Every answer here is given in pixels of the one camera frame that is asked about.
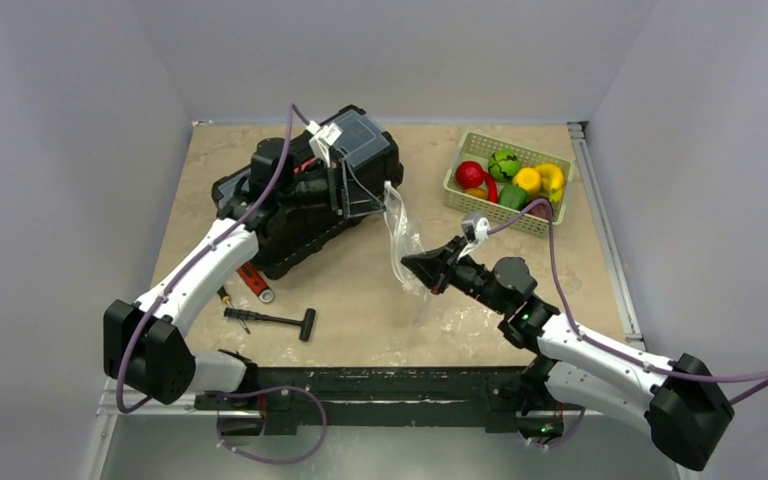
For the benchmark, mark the green toy ball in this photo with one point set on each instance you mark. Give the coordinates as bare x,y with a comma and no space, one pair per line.
503,165

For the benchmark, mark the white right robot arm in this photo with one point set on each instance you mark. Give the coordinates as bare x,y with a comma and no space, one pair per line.
675,402

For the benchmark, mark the black rubber mallet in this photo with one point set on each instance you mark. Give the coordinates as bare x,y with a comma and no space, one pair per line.
305,324

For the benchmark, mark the yellow toy banana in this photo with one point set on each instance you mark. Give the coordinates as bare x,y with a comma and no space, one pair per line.
552,181

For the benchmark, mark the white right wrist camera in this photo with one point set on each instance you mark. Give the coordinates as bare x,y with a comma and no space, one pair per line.
475,227

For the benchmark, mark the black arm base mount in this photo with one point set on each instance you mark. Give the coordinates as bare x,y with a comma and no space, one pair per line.
497,399

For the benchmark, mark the red toy apple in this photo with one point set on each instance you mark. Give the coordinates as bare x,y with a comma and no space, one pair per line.
469,174

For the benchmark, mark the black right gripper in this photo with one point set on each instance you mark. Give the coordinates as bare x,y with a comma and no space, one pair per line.
451,264

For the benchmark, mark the orange toy fruit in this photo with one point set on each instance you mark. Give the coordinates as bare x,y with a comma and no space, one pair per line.
477,192

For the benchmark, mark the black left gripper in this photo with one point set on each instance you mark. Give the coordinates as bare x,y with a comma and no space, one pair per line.
345,194

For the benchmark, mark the yellow toy lemon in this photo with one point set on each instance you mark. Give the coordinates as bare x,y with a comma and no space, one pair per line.
528,179

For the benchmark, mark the green plastic basket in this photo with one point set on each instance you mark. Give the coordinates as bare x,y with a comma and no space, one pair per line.
478,147

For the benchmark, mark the red toy chili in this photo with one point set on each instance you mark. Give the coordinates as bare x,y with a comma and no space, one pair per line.
492,191

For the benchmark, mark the red adjustable wrench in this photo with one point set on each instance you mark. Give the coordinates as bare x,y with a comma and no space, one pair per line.
256,283

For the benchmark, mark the green toy pepper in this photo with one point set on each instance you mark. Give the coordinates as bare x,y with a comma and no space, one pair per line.
513,197

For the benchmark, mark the black plastic toolbox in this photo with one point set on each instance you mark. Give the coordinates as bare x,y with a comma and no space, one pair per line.
286,236

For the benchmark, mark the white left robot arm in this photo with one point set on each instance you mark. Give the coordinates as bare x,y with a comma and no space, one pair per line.
145,348

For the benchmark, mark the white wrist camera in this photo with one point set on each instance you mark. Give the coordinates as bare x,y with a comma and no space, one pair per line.
475,227
322,139

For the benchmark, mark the dark red toy fruit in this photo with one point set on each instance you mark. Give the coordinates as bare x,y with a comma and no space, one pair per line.
542,210

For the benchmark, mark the yellow black screwdriver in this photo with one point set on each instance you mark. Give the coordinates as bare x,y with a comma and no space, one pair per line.
230,310

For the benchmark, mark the clear zip top bag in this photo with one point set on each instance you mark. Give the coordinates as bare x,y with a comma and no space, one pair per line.
404,239

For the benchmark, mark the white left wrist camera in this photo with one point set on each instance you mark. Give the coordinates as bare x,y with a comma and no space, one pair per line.
322,139

